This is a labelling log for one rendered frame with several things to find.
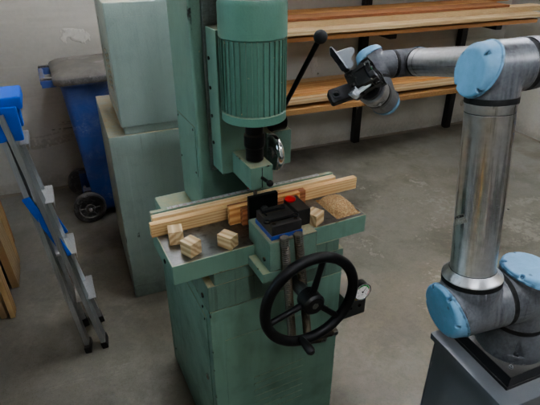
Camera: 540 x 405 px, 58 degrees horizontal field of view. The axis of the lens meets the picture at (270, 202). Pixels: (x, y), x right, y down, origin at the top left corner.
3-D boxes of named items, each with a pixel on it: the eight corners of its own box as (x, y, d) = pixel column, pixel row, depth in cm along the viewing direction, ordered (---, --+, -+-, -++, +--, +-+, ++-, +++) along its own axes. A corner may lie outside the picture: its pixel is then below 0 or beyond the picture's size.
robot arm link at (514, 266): (560, 326, 133) (578, 274, 124) (508, 340, 129) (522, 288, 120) (520, 292, 146) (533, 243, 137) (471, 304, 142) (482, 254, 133)
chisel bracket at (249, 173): (251, 195, 139) (251, 169, 135) (232, 176, 150) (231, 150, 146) (274, 190, 142) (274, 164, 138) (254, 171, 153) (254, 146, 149)
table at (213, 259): (183, 308, 119) (182, 288, 116) (153, 245, 143) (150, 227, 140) (384, 247, 142) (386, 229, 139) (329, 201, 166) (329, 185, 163)
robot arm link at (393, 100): (370, 95, 164) (378, 121, 162) (357, 83, 154) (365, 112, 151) (396, 83, 160) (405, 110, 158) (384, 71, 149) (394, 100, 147)
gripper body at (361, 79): (366, 55, 135) (379, 68, 145) (339, 71, 139) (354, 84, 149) (377, 77, 133) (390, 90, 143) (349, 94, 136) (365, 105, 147)
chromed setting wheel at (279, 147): (277, 177, 155) (278, 141, 149) (261, 163, 165) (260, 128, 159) (286, 176, 156) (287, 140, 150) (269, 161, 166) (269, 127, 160)
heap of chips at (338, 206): (337, 218, 144) (337, 210, 143) (315, 200, 154) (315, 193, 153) (360, 212, 147) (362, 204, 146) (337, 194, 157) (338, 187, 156)
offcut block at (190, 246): (181, 253, 129) (179, 240, 127) (191, 247, 132) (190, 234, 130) (191, 259, 127) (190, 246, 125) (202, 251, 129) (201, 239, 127)
